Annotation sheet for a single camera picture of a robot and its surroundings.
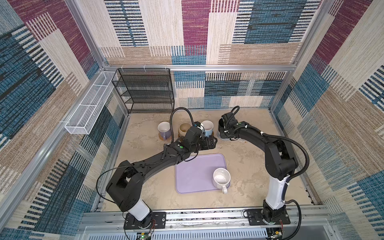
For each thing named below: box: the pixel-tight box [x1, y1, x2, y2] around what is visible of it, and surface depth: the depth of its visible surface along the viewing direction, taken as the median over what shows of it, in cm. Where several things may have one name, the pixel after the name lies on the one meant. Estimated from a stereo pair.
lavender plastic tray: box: [175, 153, 227, 194], surface depth 88 cm
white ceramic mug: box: [212, 167, 231, 194], surface depth 81 cm
